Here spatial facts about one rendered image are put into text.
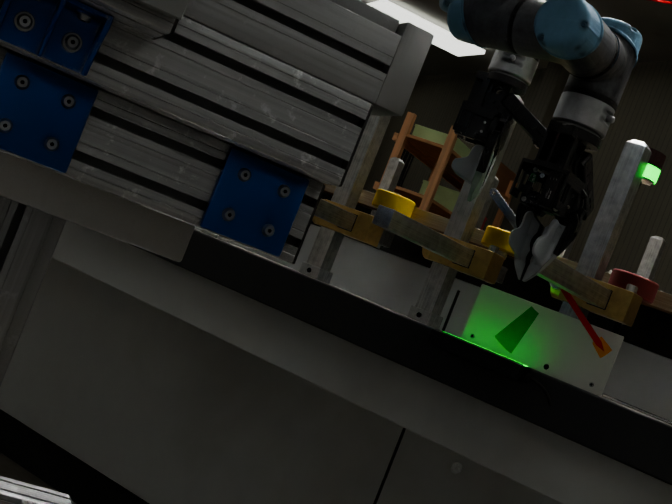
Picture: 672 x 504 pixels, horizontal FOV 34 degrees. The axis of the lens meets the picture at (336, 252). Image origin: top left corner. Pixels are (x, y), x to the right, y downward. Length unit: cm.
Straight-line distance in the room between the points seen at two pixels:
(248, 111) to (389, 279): 117
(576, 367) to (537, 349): 7
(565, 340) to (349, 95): 80
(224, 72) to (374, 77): 15
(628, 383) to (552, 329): 24
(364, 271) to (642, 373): 61
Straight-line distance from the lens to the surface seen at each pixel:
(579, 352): 177
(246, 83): 105
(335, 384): 198
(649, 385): 196
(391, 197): 207
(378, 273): 220
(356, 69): 109
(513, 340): 181
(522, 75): 183
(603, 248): 179
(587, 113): 147
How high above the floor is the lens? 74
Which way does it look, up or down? 1 degrees up
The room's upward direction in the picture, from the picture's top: 22 degrees clockwise
